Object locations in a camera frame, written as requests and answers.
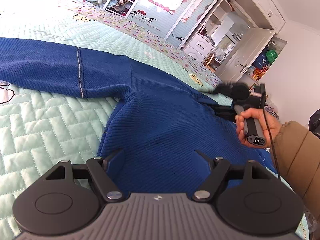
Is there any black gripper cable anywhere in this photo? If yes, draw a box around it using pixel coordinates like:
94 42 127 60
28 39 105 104
260 83 282 181

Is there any sliding door wardrobe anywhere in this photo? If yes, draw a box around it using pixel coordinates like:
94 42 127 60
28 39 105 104
75 0 287 55

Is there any black puffer jacket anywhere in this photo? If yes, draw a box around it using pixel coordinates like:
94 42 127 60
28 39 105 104
308 109 320 138

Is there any mint quilted bee bedspread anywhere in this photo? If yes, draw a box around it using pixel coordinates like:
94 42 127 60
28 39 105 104
0 0 309 240

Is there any blue knit sweater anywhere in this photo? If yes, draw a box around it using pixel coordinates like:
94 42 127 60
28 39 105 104
1 38 274 195

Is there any white drawer cabinet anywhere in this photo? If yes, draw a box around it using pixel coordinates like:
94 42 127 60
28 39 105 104
183 33 215 63

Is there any wooden chair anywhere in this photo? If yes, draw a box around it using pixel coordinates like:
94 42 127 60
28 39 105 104
202 53 221 72

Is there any person's right hand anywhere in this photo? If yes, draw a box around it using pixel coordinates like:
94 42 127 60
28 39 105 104
235 107 282 149

